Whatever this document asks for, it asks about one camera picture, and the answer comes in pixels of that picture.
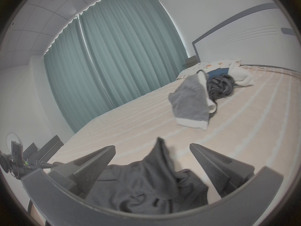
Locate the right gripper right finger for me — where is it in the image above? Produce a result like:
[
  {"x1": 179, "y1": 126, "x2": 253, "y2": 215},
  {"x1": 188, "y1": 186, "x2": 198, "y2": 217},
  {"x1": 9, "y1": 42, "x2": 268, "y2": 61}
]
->
[{"x1": 189, "y1": 143, "x2": 256, "y2": 198}]

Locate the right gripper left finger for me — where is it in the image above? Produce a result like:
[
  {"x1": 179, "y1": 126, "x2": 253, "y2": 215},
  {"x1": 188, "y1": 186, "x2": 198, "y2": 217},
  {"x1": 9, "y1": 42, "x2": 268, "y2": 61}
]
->
[{"x1": 48, "y1": 145, "x2": 116, "y2": 199}]

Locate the black polo shirt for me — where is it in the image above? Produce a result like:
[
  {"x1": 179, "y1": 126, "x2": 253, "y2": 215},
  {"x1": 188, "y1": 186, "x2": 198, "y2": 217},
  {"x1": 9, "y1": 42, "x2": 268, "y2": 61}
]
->
[{"x1": 83, "y1": 137, "x2": 210, "y2": 214}]

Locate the bed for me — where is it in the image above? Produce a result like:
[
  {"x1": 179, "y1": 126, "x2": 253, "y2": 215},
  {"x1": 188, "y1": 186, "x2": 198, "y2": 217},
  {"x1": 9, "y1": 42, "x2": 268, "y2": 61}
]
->
[{"x1": 31, "y1": 3, "x2": 301, "y2": 222}]

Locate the black chest of drawers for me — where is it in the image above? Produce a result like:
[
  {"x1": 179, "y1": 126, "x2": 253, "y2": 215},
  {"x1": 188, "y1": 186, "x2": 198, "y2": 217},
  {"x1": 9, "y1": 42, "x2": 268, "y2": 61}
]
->
[{"x1": 22, "y1": 135, "x2": 64, "y2": 164}]

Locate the grey and white garment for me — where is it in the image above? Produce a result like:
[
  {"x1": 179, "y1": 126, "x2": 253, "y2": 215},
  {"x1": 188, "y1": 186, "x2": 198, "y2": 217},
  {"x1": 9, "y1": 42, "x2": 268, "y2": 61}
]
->
[{"x1": 168, "y1": 71, "x2": 218, "y2": 130}]

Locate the black shiny garment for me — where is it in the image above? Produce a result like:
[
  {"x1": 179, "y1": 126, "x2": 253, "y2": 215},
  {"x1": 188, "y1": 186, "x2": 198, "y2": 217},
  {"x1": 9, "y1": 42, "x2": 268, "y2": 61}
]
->
[{"x1": 206, "y1": 74, "x2": 235, "y2": 113}]

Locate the blue-green curtain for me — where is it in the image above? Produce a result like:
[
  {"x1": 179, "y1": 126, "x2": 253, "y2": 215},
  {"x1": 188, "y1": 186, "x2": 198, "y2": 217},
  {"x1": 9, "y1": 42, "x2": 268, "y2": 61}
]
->
[
  {"x1": 79, "y1": 0, "x2": 190, "y2": 110},
  {"x1": 43, "y1": 17, "x2": 114, "y2": 134}
]

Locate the dark blue garment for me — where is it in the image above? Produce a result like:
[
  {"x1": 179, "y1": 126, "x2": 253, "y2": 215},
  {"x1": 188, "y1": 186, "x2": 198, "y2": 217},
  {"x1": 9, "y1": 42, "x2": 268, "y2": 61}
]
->
[{"x1": 207, "y1": 67, "x2": 230, "y2": 78}]

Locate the white printed pillow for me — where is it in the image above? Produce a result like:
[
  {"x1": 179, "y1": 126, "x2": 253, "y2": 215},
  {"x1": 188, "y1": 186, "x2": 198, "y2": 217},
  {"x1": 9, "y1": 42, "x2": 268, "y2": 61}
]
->
[{"x1": 176, "y1": 59, "x2": 241, "y2": 81}]

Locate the grey bedside table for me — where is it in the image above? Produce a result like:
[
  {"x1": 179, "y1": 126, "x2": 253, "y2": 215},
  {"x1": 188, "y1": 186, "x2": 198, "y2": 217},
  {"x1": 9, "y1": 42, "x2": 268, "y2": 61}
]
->
[{"x1": 185, "y1": 56, "x2": 200, "y2": 68}]

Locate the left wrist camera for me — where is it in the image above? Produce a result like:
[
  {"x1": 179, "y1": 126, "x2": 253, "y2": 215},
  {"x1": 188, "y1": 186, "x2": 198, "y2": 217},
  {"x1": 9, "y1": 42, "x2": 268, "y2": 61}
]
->
[{"x1": 11, "y1": 142, "x2": 24, "y2": 161}]

